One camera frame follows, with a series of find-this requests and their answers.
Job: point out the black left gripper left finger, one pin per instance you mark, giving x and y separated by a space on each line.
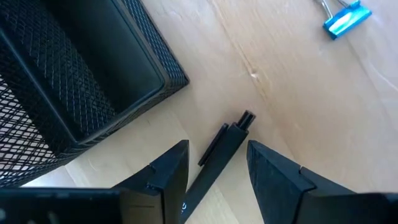
168 180

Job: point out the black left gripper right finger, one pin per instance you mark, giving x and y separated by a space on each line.
276 183

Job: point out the black pen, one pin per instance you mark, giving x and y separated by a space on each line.
217 155

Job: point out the blue binder clip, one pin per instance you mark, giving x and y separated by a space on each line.
346 20

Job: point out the black mesh desk organizer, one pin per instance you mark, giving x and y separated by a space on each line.
62 77

